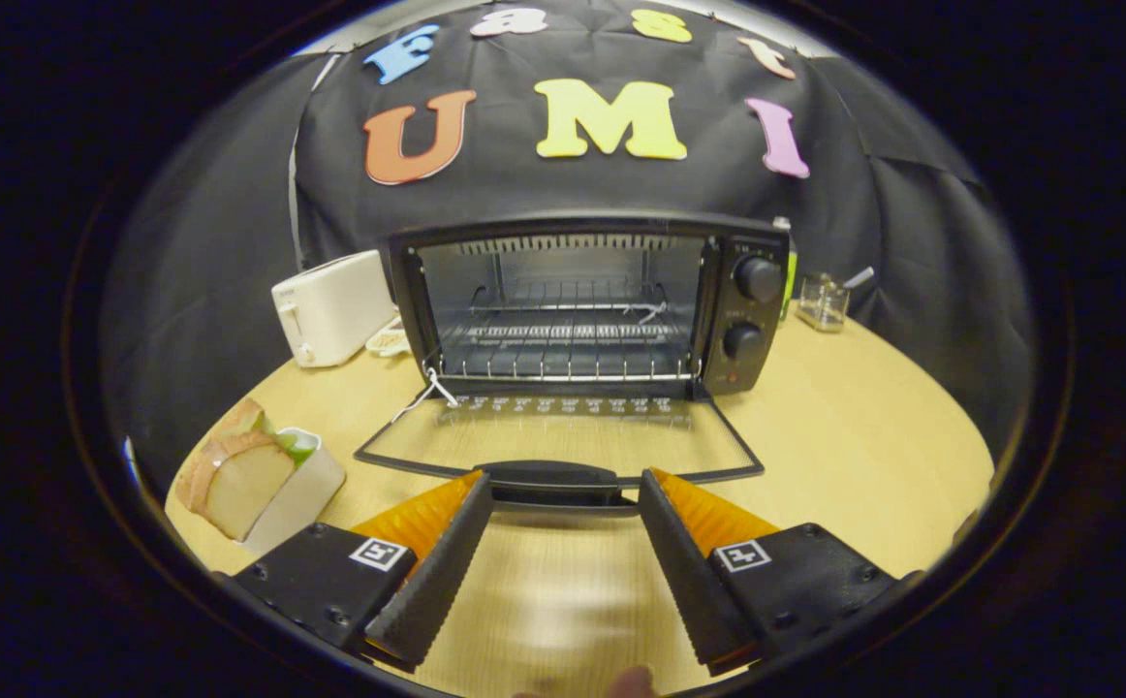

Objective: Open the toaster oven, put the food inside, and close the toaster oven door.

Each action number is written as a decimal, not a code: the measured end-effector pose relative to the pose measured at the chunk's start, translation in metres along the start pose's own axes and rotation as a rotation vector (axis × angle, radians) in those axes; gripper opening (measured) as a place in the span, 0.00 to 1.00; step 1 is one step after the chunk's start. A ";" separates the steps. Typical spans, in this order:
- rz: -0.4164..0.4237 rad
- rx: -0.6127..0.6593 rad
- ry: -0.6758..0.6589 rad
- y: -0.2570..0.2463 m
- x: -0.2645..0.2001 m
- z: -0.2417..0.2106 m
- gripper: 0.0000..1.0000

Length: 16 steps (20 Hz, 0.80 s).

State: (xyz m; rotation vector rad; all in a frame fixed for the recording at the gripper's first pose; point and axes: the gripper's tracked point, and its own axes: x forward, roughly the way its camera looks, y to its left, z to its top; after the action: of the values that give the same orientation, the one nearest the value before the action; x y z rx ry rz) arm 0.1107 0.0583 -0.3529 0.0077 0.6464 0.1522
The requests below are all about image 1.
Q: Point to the white sandwich holder tray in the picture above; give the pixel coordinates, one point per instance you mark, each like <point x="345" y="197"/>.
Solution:
<point x="306" y="494"/>

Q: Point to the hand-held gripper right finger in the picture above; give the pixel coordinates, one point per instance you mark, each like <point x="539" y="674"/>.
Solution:
<point x="684" y="572"/>

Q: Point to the black toaster oven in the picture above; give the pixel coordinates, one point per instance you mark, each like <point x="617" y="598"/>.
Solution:
<point x="757" y="325"/>

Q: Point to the clear glass jar with spoon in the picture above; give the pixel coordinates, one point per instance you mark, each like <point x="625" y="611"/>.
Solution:
<point x="823" y="302"/>

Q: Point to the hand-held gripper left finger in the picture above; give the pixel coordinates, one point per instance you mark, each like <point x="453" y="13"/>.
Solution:
<point x="442" y="572"/>

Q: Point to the green label bottle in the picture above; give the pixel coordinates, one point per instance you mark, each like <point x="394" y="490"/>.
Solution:
<point x="791" y="281"/>

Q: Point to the white bread sandwich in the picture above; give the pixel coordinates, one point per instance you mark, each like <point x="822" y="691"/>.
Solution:
<point x="243" y="480"/>

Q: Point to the small patterned dish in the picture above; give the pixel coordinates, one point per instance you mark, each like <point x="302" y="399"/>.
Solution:
<point x="389" y="339"/>

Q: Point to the white pop-up toaster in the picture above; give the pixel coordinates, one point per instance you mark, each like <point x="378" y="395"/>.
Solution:
<point x="335" y="305"/>

